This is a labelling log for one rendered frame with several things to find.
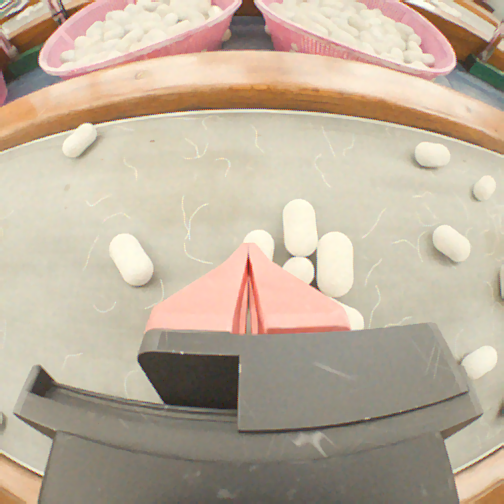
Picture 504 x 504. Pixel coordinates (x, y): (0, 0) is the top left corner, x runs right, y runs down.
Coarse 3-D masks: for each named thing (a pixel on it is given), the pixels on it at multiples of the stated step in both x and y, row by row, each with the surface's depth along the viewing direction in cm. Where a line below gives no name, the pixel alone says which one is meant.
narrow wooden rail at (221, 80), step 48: (48, 96) 17; (96, 96) 16; (144, 96) 16; (192, 96) 17; (240, 96) 17; (288, 96) 17; (336, 96) 16; (384, 96) 16; (432, 96) 17; (0, 144) 17; (480, 144) 18
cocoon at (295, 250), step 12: (288, 204) 15; (300, 204) 14; (288, 216) 15; (300, 216) 14; (312, 216) 14; (288, 228) 14; (300, 228) 14; (312, 228) 14; (288, 240) 14; (300, 240) 14; (312, 240) 14; (300, 252) 14; (312, 252) 15
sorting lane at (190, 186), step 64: (128, 128) 18; (192, 128) 18; (256, 128) 18; (320, 128) 18; (384, 128) 18; (0, 192) 17; (64, 192) 17; (128, 192) 17; (192, 192) 17; (256, 192) 17; (320, 192) 17; (384, 192) 17; (448, 192) 17; (0, 256) 15; (64, 256) 16; (192, 256) 16; (384, 256) 16; (0, 320) 14; (64, 320) 14; (128, 320) 15; (384, 320) 15; (448, 320) 15; (0, 384) 13; (128, 384) 14; (0, 448) 11; (448, 448) 12
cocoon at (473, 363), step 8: (472, 352) 13; (480, 352) 13; (488, 352) 12; (464, 360) 13; (472, 360) 12; (480, 360) 12; (488, 360) 12; (496, 360) 12; (472, 368) 12; (480, 368) 12; (488, 368) 12; (472, 376) 12; (480, 376) 12
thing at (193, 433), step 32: (32, 384) 4; (64, 384) 4; (32, 416) 3; (64, 416) 3; (96, 416) 3; (128, 416) 4; (160, 416) 4; (192, 416) 4; (224, 416) 4; (416, 416) 3; (448, 416) 3; (480, 416) 3; (128, 448) 3; (160, 448) 3; (192, 448) 3; (224, 448) 3; (256, 448) 3; (288, 448) 3; (320, 448) 3; (352, 448) 3
